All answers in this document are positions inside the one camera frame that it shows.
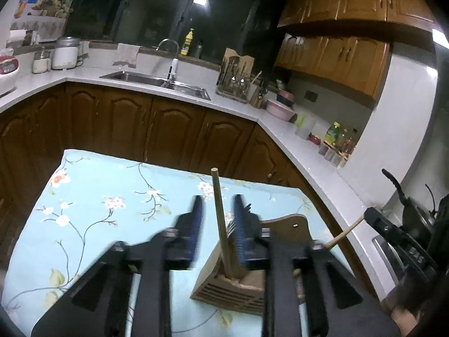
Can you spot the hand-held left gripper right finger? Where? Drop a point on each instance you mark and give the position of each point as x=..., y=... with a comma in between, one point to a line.
x=242, y=233

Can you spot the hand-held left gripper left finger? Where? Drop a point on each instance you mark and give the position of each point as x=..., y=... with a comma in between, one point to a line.
x=195, y=219

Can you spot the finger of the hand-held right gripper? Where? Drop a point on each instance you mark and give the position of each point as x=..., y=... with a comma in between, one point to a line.
x=379, y=223

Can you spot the steel fork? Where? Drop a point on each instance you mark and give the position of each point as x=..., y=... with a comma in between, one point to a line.
x=232, y=231

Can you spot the wooden chopstick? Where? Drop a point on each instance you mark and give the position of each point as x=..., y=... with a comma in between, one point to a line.
x=220, y=210
x=342, y=234

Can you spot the wooden utensil holder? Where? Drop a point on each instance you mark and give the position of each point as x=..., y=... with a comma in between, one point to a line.
x=224, y=293

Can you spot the steel stove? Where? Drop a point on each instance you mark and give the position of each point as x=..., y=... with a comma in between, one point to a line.
x=389, y=256

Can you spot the black wok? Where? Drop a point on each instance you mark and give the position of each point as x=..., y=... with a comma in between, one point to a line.
x=415, y=217

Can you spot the row of small seasoning jars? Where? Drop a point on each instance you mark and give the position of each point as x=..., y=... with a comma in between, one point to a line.
x=331, y=156

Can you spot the sauce bottles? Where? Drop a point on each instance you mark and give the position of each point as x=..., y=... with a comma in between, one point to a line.
x=348, y=144

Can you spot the blue floral tablecloth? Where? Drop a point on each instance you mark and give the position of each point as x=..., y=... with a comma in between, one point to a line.
x=105, y=182

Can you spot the green yellow labelled bottle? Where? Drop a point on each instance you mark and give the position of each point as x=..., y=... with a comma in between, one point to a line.
x=331, y=135

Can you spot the small red container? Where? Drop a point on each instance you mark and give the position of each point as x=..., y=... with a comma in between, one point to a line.
x=315, y=139

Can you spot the translucent plastic cup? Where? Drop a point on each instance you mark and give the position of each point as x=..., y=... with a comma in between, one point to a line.
x=304, y=128

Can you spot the pink basin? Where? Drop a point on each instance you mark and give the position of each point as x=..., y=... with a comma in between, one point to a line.
x=280, y=110

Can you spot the wooden knife block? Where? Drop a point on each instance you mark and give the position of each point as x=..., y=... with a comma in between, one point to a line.
x=259, y=94

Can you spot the stacked bowls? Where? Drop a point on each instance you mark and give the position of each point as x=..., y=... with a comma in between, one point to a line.
x=286, y=96

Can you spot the wooden countertop cutlery rack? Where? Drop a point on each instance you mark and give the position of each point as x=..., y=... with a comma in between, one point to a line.
x=233, y=77

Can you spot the steel kitchen sink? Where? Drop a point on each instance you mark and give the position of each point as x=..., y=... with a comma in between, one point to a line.
x=140, y=77

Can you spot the chrome faucet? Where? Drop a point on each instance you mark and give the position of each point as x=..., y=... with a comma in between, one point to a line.
x=174, y=66

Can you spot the dark bottle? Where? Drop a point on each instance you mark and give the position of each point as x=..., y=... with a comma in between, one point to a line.
x=198, y=50

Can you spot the yellow dish soap bottle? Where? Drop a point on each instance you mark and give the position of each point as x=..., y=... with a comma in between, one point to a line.
x=187, y=44

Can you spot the pink hanging towel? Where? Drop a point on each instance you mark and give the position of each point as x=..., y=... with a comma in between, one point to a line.
x=126, y=55

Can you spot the white pot with steel lid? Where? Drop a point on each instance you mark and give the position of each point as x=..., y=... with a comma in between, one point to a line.
x=66, y=56

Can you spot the glass jar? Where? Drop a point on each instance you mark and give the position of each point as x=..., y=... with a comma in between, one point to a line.
x=41, y=64

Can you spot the dark kitchen window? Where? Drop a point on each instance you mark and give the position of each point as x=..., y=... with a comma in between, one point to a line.
x=140, y=7

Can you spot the white pink rice cooker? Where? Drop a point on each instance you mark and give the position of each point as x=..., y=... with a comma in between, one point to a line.
x=7, y=73

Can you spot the wall outlet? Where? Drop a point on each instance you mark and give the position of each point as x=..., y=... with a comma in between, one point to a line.
x=310, y=96

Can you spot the wall poster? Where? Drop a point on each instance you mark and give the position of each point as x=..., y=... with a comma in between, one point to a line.
x=45, y=3

